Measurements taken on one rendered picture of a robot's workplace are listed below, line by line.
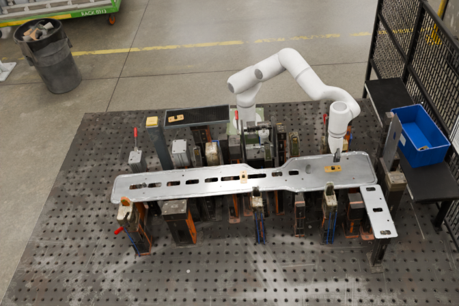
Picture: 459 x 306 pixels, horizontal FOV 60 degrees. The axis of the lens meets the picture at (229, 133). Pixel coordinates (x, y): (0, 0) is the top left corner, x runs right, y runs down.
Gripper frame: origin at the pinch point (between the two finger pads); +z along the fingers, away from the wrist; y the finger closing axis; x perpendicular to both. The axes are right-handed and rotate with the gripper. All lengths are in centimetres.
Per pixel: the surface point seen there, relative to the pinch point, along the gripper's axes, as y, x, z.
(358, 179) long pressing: 8.4, 11.3, 12.1
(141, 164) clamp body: -12, -102, 9
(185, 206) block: 18, -76, 9
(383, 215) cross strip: 29.8, 17.3, 12.1
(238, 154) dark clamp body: -15, -49, 11
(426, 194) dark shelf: 22.2, 38.7, 9.1
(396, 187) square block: 17.0, 26.5, 9.0
